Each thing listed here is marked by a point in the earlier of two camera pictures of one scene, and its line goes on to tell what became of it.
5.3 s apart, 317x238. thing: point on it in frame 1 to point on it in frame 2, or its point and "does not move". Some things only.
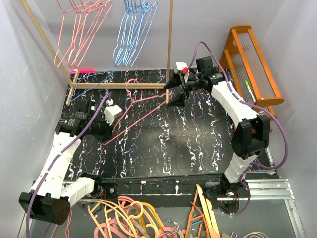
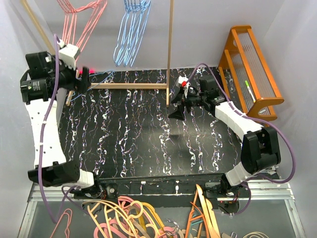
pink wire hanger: [90, 34] to [78, 12]
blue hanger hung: [149, 14] to [135, 26]
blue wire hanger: [71, 98] does not move
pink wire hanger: [133, 101] to [70, 18]
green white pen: [249, 90] does not move
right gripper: [176, 81] to [185, 93]
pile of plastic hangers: [127, 217] does not move
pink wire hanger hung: [55, 64] to [67, 12]
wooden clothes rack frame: [70, 77] does not move
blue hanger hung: [146, 33] to [144, 6]
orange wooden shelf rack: [253, 77] does not move
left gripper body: [108, 119] to [67, 63]
